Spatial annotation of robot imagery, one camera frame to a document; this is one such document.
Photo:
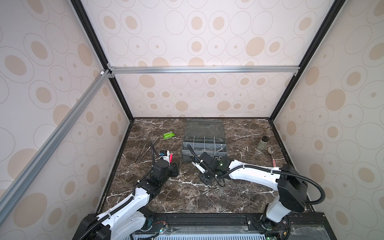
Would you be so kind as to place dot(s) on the small spice jar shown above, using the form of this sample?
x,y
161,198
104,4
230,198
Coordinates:
x,y
262,145

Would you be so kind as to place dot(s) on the green snack packet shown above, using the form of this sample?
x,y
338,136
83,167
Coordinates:
x,y
168,135

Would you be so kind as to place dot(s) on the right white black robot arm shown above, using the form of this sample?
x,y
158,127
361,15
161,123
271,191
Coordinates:
x,y
294,190

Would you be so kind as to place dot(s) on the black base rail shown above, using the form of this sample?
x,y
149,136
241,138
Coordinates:
x,y
297,226

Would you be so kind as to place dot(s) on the grey compartment organizer box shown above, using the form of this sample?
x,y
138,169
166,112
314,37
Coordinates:
x,y
204,135

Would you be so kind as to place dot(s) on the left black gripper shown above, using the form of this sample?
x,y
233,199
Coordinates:
x,y
174,169

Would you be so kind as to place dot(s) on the pile of screws and nuts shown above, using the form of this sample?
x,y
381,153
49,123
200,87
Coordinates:
x,y
216,190

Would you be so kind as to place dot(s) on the horizontal aluminium frame bar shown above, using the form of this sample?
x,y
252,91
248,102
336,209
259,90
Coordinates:
x,y
204,70

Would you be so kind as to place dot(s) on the diagonal aluminium frame bar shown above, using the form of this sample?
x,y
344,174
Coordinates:
x,y
20,185

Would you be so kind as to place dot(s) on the metal tongs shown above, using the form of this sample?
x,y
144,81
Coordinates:
x,y
145,149

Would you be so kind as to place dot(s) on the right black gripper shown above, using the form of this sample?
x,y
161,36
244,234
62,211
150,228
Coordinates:
x,y
202,179

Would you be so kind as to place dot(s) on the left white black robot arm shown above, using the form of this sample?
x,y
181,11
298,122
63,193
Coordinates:
x,y
129,215

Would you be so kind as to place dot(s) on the pink handled spoon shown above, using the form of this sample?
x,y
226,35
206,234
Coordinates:
x,y
271,152

